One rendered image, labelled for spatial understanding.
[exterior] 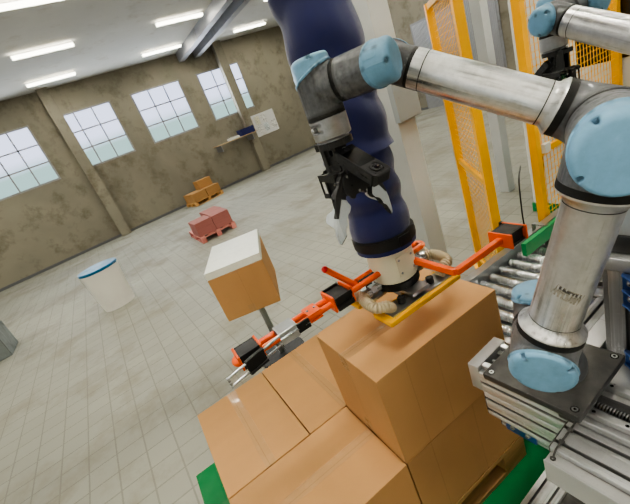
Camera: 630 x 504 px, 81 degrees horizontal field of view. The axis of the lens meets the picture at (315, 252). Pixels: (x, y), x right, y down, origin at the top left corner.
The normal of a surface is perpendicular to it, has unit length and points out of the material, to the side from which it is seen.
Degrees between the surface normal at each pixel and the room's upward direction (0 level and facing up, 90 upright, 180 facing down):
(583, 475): 0
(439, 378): 90
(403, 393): 90
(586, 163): 83
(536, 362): 97
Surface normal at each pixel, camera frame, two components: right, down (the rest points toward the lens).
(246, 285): 0.17, 0.33
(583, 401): -0.34, -0.87
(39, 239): 0.53, 0.15
